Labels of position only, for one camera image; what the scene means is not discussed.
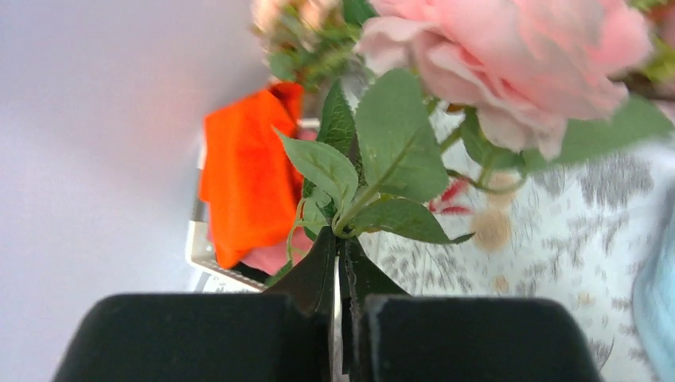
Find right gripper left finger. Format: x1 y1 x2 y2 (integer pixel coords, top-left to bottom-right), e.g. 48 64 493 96
54 228 337 381

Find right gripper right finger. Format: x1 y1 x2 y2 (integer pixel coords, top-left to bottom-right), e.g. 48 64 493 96
340 240 601 381

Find pink fake flower stem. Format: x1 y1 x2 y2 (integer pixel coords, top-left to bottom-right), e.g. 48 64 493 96
252 1 674 287

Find pink cloth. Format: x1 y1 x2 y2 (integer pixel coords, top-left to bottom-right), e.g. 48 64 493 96
241 228 313 275

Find orange cloth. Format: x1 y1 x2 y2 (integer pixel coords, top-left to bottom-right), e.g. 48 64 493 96
199 82 304 269

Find floral tablecloth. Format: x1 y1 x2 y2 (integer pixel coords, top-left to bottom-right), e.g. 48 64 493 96
360 134 674 381

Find light blue towel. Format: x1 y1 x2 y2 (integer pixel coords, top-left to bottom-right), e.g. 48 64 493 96
633 205 674 382

